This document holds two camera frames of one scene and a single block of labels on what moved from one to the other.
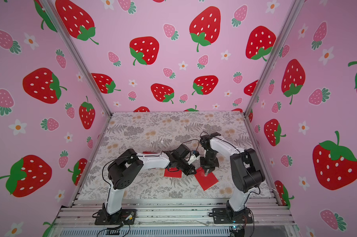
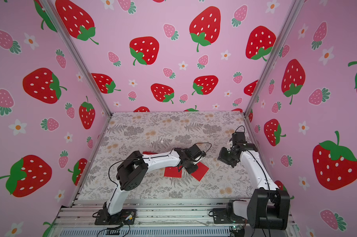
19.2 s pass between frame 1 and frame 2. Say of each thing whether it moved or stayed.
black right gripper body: moved
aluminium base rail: stayed
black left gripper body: stayed
